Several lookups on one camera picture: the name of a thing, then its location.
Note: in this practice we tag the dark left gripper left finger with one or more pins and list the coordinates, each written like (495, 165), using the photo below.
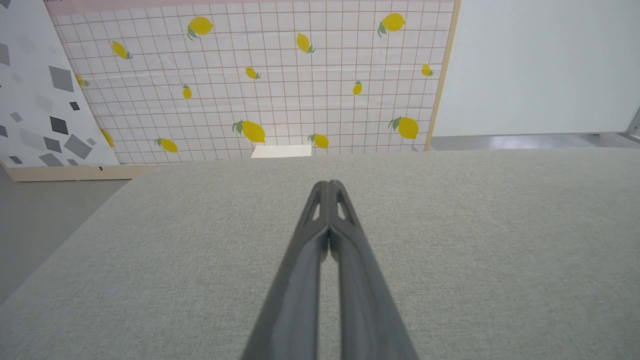
(295, 290)

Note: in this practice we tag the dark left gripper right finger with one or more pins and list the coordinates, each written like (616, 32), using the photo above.
(365, 300)

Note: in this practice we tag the white rectangular box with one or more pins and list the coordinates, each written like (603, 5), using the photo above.
(281, 151)

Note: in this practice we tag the lemon print grid partition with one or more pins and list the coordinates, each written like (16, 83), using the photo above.
(280, 100)

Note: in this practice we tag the grey metal bar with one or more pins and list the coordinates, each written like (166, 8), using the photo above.
(635, 125)

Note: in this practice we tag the grey terrazzo print panel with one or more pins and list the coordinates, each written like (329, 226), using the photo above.
(35, 100)

